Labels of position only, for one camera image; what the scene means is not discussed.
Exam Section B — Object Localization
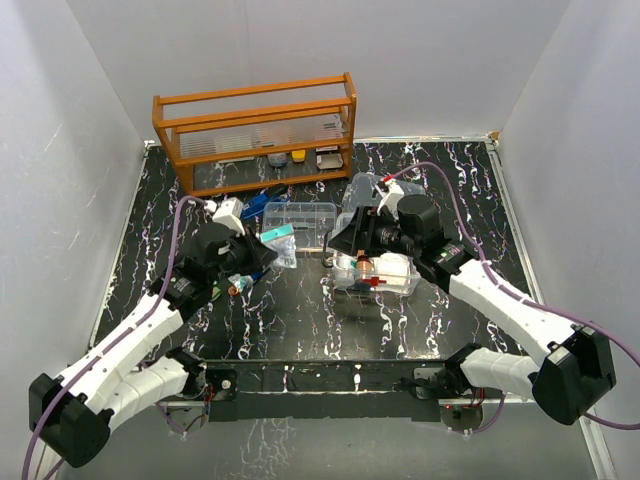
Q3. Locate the yellow small container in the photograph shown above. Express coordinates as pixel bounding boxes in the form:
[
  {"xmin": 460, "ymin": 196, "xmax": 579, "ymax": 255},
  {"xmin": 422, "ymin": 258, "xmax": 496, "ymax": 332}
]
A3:
[{"xmin": 291, "ymin": 149, "xmax": 306, "ymax": 163}]

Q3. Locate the blue white ointment tube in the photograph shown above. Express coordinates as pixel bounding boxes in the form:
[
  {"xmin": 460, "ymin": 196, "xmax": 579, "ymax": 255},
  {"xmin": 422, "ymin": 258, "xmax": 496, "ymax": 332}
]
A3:
[{"xmin": 232, "ymin": 272, "xmax": 264, "ymax": 291}]

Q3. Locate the clear divided organizer tray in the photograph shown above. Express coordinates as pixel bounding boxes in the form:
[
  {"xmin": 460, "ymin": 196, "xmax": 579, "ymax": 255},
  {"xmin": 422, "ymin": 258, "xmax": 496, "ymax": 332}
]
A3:
[{"xmin": 261, "ymin": 202, "xmax": 338, "ymax": 252}]

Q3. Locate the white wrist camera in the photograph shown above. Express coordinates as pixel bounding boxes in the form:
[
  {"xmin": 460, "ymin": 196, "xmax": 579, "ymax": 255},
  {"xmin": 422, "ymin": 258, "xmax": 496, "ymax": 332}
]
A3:
[
  {"xmin": 375, "ymin": 175, "xmax": 405, "ymax": 216},
  {"xmin": 204, "ymin": 197, "xmax": 245, "ymax": 236}
]

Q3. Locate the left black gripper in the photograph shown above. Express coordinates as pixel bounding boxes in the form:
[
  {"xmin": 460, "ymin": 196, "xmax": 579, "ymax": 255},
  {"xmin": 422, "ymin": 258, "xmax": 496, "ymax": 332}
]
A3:
[{"xmin": 209, "ymin": 224, "xmax": 277, "ymax": 285}]

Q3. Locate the brown medicine bottle orange cap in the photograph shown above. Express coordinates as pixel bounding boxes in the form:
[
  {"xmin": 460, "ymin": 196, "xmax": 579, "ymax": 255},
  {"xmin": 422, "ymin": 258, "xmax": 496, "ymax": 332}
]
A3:
[{"xmin": 355, "ymin": 253, "xmax": 375, "ymax": 284}]

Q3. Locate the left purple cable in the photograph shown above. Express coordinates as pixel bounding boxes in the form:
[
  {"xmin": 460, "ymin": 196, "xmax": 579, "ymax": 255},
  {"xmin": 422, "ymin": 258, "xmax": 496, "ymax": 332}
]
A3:
[{"xmin": 19, "ymin": 195, "xmax": 221, "ymax": 480}]

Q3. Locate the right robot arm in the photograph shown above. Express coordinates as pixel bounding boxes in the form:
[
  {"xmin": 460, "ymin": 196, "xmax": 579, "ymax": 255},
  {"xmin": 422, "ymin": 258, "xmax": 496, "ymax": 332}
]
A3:
[{"xmin": 328, "ymin": 195, "xmax": 616, "ymax": 425}]

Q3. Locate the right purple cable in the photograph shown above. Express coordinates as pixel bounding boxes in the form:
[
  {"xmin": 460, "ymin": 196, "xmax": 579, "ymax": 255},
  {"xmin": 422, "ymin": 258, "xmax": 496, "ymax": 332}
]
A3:
[{"xmin": 389, "ymin": 161, "xmax": 640, "ymax": 431}]

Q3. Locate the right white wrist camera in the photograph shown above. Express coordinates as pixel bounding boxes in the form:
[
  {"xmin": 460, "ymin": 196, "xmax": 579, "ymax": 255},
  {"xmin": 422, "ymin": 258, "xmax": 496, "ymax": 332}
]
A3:
[{"xmin": 375, "ymin": 175, "xmax": 405, "ymax": 216}]

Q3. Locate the blue stapler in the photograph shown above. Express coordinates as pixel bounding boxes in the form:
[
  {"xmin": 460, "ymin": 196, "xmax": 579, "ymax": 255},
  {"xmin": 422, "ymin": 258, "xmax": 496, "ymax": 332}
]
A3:
[{"xmin": 240, "ymin": 183, "xmax": 289, "ymax": 220}]

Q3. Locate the clear medicine kit box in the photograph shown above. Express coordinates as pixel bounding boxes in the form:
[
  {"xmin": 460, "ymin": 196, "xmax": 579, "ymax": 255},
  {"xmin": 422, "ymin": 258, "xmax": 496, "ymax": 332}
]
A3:
[{"xmin": 329, "ymin": 212, "xmax": 421, "ymax": 296}]

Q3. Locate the white open cardboard box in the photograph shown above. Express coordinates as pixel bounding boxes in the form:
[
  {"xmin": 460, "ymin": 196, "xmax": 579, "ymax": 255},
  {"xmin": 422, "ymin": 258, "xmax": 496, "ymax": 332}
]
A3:
[{"xmin": 316, "ymin": 151, "xmax": 344, "ymax": 170}]

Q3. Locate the clear lid with black handle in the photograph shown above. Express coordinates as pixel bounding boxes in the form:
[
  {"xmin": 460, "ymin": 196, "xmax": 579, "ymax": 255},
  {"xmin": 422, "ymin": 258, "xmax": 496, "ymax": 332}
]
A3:
[{"xmin": 341, "ymin": 172, "xmax": 426, "ymax": 213}]

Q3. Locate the clear teal bandage packet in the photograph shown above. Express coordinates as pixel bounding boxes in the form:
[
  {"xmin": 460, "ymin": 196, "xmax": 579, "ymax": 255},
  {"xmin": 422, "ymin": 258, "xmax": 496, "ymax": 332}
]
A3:
[{"xmin": 228, "ymin": 274, "xmax": 251, "ymax": 283}]

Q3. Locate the orange wooden shelf rack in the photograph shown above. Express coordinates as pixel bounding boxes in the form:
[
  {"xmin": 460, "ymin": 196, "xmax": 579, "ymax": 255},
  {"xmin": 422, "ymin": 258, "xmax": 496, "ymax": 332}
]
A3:
[{"xmin": 151, "ymin": 72, "xmax": 357, "ymax": 197}]

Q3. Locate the purple cable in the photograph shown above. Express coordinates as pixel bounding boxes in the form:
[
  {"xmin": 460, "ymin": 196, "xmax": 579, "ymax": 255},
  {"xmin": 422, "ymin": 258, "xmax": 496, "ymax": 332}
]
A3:
[
  {"xmin": 19, "ymin": 195, "xmax": 221, "ymax": 480},
  {"xmin": 389, "ymin": 161, "xmax": 640, "ymax": 431}
]

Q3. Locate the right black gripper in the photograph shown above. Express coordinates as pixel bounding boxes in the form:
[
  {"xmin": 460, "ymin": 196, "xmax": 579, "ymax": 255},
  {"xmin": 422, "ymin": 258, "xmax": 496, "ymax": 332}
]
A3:
[{"xmin": 329, "ymin": 206, "xmax": 420, "ymax": 258}]

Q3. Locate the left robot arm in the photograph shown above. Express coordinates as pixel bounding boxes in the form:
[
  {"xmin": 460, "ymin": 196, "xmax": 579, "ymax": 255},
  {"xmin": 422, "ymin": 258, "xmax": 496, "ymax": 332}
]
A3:
[{"xmin": 28, "ymin": 222, "xmax": 277, "ymax": 468}]

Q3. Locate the small glass jar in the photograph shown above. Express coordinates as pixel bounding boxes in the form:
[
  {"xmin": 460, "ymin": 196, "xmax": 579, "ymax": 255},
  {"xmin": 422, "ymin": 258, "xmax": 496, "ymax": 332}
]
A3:
[{"xmin": 267, "ymin": 152, "xmax": 288, "ymax": 168}]

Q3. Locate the teal header cotton swab bag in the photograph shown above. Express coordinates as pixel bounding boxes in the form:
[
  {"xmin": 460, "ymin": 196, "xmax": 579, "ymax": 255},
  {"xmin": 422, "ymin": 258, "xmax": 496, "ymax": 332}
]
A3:
[{"xmin": 260, "ymin": 224, "xmax": 297, "ymax": 269}]

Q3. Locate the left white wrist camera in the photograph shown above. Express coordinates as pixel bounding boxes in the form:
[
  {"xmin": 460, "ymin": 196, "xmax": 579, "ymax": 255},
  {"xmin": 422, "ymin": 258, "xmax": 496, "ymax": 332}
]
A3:
[{"xmin": 204, "ymin": 197, "xmax": 245, "ymax": 236}]

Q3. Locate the white blue mask packet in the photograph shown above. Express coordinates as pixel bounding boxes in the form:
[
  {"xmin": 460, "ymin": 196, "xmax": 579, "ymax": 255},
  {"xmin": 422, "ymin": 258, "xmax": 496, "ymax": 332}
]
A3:
[{"xmin": 374, "ymin": 252, "xmax": 413, "ymax": 290}]

